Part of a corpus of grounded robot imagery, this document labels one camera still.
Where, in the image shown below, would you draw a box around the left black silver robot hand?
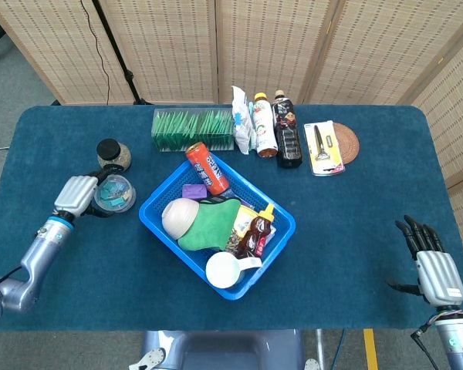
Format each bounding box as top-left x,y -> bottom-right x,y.
53,168 -> 117,219

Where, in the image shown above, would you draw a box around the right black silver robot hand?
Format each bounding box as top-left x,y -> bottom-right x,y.
385,214 -> 463,308

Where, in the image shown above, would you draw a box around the clear tub of clips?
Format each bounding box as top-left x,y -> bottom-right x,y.
93,173 -> 137,214

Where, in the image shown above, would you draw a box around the orange soda can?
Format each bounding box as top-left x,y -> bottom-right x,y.
184,141 -> 231,197

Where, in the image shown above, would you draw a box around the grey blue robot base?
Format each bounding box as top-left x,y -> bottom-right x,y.
129,329 -> 321,370

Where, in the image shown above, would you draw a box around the clear box green packets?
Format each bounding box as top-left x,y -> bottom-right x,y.
150,107 -> 235,153

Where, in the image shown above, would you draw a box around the printed snack package corner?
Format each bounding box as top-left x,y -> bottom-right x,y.
260,225 -> 278,247

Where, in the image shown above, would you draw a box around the brown sauce bottle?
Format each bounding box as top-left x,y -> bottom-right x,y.
235,203 -> 275,260

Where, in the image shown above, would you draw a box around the white label bottle yellow cap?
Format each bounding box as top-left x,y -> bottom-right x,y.
253,92 -> 279,158

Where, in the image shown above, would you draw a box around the dark tea bottle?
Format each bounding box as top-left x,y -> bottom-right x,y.
273,89 -> 304,170

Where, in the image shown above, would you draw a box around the glass jar black lid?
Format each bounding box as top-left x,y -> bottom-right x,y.
96,138 -> 133,171

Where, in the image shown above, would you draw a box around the blue felt table cover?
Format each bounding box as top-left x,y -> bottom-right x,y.
0,104 -> 461,332

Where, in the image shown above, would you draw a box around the blue plastic basket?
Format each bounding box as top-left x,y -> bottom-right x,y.
138,153 -> 296,301

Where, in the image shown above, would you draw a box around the beige bowl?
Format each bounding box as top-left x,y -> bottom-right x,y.
161,197 -> 200,241

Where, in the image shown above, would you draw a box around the purple block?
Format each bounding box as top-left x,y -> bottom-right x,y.
181,183 -> 208,200

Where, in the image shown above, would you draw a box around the green fleece cloth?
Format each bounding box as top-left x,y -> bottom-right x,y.
177,196 -> 242,252

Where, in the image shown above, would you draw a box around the black tripod stand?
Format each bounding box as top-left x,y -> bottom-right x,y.
91,0 -> 154,106

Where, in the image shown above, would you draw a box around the round woven coaster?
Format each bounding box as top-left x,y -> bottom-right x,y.
331,122 -> 360,166

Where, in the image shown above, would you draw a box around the patterned seed packet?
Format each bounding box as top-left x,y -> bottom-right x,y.
224,227 -> 250,255

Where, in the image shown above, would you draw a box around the white measuring scoop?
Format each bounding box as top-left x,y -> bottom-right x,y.
205,251 -> 263,289

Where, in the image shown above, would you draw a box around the yellow razor blister pack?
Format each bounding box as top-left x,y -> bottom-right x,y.
303,119 -> 346,177

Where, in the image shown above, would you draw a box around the yellow lidded packet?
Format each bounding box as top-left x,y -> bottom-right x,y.
233,203 -> 259,232

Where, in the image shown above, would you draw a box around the bamboo folding screen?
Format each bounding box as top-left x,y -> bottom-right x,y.
0,0 -> 463,267

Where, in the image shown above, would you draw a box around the white snack bag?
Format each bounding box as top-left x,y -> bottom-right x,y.
231,85 -> 258,156

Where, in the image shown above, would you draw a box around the blue toothbrush pack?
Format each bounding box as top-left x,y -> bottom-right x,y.
248,100 -> 258,152

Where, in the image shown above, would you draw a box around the blue floor cable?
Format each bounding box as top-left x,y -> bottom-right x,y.
330,328 -> 346,370

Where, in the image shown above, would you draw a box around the thin black cable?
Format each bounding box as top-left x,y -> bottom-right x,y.
79,0 -> 111,106

